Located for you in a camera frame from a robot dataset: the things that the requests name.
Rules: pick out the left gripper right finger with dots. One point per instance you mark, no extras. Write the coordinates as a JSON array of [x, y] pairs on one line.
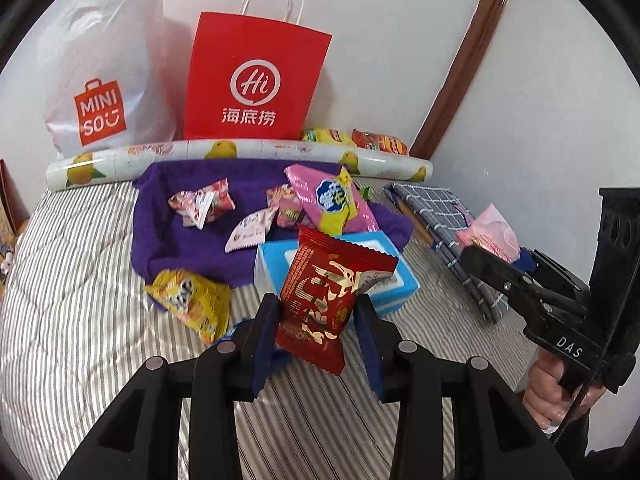
[[377, 341]]

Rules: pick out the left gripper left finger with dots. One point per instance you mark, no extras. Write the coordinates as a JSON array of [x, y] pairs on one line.
[[261, 341]]

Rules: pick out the red snack packet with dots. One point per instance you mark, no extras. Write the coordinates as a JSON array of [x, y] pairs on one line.
[[319, 293]]

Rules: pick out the white long snack packet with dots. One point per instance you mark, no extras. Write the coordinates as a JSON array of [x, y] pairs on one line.
[[252, 230]]

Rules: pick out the pink white floral packet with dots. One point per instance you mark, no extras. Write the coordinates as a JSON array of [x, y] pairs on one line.
[[196, 208]]

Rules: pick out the pink yellow snack packet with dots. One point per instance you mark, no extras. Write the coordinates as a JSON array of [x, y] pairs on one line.
[[331, 201]]

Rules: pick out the pink Hi snack packet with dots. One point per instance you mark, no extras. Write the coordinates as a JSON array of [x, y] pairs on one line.
[[290, 213]]

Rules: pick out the light pink peach packet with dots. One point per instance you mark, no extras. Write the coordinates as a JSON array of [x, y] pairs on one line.
[[491, 232]]

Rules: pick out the person right hand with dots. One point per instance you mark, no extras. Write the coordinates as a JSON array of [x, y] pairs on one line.
[[545, 400]]

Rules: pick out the blue tissue pack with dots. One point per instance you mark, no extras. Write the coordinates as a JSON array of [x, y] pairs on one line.
[[274, 258]]

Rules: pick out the grey checked folded cloth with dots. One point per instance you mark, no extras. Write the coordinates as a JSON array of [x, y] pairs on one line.
[[442, 214]]

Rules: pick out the striped mattress pad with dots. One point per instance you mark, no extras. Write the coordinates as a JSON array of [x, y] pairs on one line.
[[76, 325]]

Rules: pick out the orange red chips bag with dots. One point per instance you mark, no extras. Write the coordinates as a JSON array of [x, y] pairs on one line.
[[379, 142]]

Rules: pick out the yellow chips bag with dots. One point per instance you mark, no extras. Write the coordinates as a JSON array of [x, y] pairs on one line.
[[328, 136]]

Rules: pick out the rolled lemon print mat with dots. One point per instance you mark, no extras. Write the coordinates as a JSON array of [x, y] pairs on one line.
[[128, 163]]

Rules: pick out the red Haidilao paper bag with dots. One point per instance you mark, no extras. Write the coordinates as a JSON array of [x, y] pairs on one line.
[[251, 77]]

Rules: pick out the brown patterned box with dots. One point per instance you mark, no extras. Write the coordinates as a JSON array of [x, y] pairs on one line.
[[14, 216]]

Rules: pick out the white Miniso plastic bag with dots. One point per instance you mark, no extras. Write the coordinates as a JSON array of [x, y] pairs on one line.
[[108, 86]]

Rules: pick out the brown door frame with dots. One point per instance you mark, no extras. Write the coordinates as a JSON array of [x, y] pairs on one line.
[[463, 69]]

